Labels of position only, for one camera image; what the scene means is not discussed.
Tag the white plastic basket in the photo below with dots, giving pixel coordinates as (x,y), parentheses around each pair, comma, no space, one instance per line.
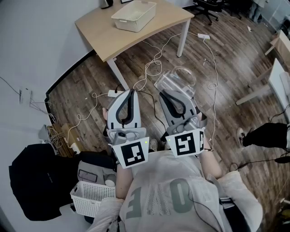
(133,15)

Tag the person's left forearm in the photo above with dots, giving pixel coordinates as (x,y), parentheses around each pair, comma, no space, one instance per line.
(123,183)

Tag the white desk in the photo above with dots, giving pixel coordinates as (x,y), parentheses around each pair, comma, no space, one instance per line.
(277,81)

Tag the person's left hand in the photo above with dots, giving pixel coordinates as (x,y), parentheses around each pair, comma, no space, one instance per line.
(104,114)

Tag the dark metal jug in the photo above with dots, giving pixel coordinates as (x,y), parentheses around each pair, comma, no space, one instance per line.
(106,3)

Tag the person's right shoe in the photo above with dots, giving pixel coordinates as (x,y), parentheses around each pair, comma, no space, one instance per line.
(165,145)

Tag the black picture frame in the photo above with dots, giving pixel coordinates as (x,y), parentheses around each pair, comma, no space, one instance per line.
(127,1)

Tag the clear plastic container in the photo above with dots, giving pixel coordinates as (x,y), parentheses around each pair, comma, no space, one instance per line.
(179,77)

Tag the person's right forearm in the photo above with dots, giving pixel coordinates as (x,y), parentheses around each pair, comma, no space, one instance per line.
(210,165)

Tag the light wooden table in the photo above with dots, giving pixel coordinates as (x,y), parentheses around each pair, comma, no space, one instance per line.
(136,42)

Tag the black smartphone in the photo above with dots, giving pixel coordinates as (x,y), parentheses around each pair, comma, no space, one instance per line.
(88,176)

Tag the black office chair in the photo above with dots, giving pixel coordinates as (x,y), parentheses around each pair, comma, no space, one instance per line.
(208,9)

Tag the brown cardboard box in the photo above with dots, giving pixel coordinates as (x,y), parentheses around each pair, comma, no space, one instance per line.
(68,136)

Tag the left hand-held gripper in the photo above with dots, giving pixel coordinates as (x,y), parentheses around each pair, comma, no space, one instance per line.
(132,154)

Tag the grey bag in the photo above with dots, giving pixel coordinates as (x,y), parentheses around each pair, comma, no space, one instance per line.
(102,168)

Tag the white perforated basket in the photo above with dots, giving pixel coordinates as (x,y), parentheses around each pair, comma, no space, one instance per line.
(90,197)

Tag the person's shoe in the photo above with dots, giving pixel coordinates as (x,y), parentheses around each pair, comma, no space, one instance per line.
(240,136)
(165,145)
(154,145)

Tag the person's right hand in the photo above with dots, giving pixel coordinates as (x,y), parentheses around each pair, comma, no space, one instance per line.
(202,120)

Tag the white wall plate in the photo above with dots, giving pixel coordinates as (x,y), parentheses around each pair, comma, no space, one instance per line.
(25,96)

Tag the black wristband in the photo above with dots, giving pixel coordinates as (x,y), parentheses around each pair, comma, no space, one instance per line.
(209,149)

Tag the small white container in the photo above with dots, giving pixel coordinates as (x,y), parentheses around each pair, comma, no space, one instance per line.
(110,180)

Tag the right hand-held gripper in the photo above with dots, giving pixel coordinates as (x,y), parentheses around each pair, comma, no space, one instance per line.
(185,142)

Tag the person's left shoe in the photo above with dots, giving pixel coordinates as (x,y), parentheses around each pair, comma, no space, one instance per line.
(154,145)

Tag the person's white printed shirt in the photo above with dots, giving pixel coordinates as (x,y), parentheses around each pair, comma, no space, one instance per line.
(158,181)

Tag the black backpack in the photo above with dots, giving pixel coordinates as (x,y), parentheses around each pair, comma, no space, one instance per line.
(40,179)

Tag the white power strip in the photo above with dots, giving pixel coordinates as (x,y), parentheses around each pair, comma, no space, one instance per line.
(203,36)
(112,93)

